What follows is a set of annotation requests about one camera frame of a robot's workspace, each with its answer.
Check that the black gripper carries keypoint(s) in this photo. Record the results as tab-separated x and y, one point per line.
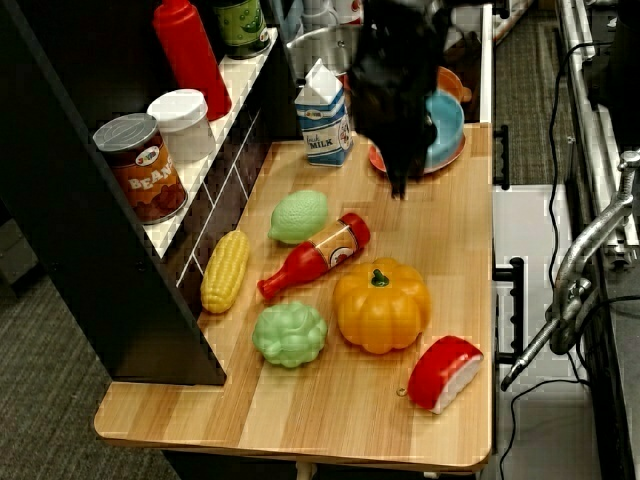
395	85

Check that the light blue bowl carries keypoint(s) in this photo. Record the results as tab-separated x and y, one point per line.
447	127

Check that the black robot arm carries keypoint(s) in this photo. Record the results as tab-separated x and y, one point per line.
405	10

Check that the orange red plate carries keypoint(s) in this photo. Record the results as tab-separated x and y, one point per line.
450	162

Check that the toy milk carton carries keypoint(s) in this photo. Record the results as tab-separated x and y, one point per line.
324	125

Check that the brown cloth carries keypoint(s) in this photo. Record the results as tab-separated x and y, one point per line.
467	55

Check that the green toy lemon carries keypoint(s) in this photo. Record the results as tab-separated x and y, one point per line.
298	216

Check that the toy ketchup bottle with label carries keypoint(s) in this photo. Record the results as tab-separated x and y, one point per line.
320	252

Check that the silver metal pot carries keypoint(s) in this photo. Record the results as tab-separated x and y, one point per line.
325	45

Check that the white mug with red print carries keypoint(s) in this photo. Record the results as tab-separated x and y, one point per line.
347	11

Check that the orange toy pumpkin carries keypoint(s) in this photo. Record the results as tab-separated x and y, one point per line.
382	310

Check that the grey metal clamp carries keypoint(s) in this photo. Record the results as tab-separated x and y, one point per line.
580	260

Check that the green peas can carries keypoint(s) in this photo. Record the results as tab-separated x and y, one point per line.
242	25

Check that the green toy lettuce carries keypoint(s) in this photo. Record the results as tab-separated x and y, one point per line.
290	334

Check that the red white toy cheese wedge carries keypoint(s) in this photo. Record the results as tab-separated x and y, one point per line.
440	372

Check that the yellow toy corn cob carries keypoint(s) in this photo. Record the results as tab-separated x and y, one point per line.
226	271

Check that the white plastic jar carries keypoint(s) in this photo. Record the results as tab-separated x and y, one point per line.
184	127

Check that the plain red squeeze bottle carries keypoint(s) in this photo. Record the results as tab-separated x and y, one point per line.
192	60

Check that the toy beans can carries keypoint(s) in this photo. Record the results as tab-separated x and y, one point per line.
142	170

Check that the black shelf unit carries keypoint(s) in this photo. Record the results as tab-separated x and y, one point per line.
100	225

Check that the aluminium frame rail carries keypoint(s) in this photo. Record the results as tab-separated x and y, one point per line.
590	100

